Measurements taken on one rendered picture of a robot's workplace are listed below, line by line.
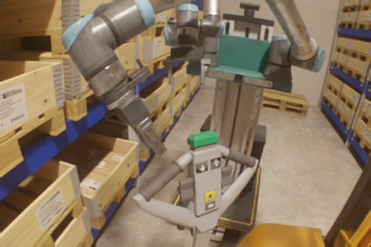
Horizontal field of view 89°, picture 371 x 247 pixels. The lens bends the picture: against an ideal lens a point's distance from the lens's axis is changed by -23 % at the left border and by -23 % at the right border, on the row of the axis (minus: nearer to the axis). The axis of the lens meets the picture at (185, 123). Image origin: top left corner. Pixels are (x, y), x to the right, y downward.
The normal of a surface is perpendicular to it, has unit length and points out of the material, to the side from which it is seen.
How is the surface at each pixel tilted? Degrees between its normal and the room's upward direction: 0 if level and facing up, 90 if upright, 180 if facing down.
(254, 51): 90
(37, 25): 90
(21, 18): 90
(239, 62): 90
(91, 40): 73
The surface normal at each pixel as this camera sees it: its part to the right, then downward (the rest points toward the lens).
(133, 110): 0.49, 0.15
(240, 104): -0.32, 0.39
